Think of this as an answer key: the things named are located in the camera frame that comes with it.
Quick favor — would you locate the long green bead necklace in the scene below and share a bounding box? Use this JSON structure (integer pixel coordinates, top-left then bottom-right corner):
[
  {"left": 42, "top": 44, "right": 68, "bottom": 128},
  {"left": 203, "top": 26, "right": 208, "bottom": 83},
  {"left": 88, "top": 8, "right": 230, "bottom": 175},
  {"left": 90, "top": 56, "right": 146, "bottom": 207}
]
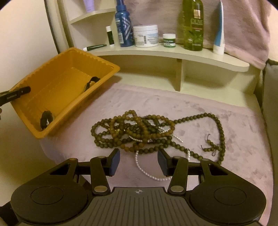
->
[{"left": 152, "top": 112, "right": 227, "bottom": 165}]

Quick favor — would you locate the white pearl necklace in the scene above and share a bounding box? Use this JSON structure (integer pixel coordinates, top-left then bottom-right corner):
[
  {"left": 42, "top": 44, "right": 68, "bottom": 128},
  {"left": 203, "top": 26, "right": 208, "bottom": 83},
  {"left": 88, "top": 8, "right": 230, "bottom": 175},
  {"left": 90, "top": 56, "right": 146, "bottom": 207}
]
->
[{"left": 128, "top": 127, "right": 192, "bottom": 182}]

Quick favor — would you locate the silver wristwatch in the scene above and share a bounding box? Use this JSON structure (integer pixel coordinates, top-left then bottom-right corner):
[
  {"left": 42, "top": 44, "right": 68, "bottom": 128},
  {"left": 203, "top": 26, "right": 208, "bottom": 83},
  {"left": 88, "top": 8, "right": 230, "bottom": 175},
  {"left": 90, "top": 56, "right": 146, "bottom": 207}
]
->
[{"left": 40, "top": 111, "right": 54, "bottom": 130}]

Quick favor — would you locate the orange plastic tray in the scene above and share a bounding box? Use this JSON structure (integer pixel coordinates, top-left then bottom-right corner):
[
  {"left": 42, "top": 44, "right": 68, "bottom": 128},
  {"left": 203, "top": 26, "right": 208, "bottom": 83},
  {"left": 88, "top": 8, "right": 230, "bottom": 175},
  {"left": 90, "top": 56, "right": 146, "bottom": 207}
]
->
[{"left": 11, "top": 48, "right": 120, "bottom": 139}]

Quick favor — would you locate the black wristwatch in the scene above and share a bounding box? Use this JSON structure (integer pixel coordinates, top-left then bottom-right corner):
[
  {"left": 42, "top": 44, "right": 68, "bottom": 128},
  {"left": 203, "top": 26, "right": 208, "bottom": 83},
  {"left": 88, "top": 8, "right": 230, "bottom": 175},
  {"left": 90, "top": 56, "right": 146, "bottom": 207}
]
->
[{"left": 83, "top": 76, "right": 100, "bottom": 92}]

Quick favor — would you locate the lilac towel on table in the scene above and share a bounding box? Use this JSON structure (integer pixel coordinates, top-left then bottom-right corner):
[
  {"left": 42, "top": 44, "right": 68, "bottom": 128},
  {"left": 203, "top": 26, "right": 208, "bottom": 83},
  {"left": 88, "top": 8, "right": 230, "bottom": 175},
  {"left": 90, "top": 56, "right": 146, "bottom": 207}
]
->
[{"left": 40, "top": 83, "right": 274, "bottom": 226}]

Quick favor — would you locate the dark green small tube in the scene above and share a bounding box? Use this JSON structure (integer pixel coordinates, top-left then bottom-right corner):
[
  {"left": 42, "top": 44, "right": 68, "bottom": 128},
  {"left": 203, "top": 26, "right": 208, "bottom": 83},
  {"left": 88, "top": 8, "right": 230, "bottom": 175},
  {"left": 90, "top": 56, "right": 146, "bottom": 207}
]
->
[{"left": 83, "top": 44, "right": 107, "bottom": 52}]

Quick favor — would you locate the cream wooden shelf unit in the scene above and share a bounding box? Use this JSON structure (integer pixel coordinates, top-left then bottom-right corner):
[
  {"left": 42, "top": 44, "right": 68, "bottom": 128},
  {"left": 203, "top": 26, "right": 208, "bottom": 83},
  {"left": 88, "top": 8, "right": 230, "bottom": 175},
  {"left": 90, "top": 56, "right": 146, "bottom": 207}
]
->
[{"left": 56, "top": 1, "right": 259, "bottom": 95}]

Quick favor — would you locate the green white lip balm stick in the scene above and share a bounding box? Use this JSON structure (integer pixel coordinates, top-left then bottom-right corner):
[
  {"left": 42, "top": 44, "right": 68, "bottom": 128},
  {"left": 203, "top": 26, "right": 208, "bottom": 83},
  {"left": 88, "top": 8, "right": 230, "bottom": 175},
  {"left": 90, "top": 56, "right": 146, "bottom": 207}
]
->
[{"left": 105, "top": 26, "right": 115, "bottom": 47}]

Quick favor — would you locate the lavender tube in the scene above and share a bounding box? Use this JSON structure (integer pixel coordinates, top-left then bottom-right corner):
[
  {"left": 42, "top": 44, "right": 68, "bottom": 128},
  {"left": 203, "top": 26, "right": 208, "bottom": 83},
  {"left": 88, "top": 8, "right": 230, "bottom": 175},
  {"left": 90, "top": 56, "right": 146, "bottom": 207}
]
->
[{"left": 83, "top": 0, "right": 95, "bottom": 13}]

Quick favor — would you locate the small green lip salve jar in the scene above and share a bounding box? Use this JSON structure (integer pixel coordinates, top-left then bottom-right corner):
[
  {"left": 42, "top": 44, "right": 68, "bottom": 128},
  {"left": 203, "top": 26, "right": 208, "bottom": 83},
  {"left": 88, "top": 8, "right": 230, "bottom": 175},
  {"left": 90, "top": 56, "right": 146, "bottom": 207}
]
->
[{"left": 163, "top": 33, "right": 176, "bottom": 48}]

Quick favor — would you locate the blue white tube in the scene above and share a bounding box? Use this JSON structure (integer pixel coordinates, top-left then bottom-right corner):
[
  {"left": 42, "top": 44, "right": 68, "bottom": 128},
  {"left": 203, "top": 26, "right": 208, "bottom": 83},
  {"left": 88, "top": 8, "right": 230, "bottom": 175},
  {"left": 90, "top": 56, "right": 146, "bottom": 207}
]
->
[{"left": 213, "top": 1, "right": 225, "bottom": 55}]

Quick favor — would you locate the blue spray bottle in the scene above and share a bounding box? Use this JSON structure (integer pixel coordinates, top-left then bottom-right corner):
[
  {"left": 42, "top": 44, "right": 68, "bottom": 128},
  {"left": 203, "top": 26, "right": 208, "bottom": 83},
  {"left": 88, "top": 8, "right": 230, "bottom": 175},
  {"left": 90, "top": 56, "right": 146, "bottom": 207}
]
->
[{"left": 115, "top": 0, "right": 135, "bottom": 47}]

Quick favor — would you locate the white cream jar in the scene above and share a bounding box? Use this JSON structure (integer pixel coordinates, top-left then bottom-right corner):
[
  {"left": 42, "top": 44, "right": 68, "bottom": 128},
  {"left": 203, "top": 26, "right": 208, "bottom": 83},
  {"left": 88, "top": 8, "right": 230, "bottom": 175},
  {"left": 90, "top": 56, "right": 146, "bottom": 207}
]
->
[{"left": 133, "top": 25, "right": 159, "bottom": 48}]

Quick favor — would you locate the green olive spray bottle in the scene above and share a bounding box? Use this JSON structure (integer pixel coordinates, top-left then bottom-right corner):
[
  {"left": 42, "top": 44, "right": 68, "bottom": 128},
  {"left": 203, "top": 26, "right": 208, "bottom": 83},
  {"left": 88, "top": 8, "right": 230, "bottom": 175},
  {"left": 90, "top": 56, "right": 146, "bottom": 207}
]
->
[{"left": 182, "top": 0, "right": 204, "bottom": 51}]

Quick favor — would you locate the lilac hanging towel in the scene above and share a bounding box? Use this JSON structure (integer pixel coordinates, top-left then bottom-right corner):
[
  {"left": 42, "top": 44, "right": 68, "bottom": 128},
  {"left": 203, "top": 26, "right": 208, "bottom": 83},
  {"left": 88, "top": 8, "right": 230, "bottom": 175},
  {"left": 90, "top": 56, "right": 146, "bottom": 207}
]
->
[{"left": 122, "top": 0, "right": 271, "bottom": 70}]

